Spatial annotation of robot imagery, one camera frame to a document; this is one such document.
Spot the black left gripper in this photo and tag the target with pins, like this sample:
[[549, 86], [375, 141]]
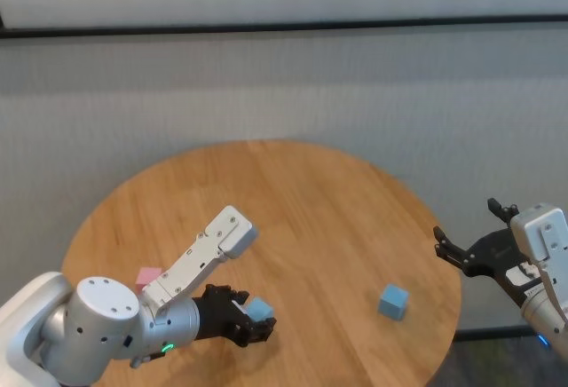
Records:
[[217, 316]]

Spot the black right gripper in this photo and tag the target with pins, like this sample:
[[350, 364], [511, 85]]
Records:
[[492, 256]]

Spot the blue building block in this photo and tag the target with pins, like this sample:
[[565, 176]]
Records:
[[261, 308], [393, 302]]

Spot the pink building block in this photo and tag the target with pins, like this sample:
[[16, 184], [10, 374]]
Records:
[[145, 277]]

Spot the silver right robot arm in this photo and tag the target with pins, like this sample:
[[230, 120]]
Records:
[[548, 316]]

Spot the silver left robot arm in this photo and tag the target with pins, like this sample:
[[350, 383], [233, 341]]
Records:
[[97, 325]]

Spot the black wall rail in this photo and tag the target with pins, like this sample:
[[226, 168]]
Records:
[[284, 26]]

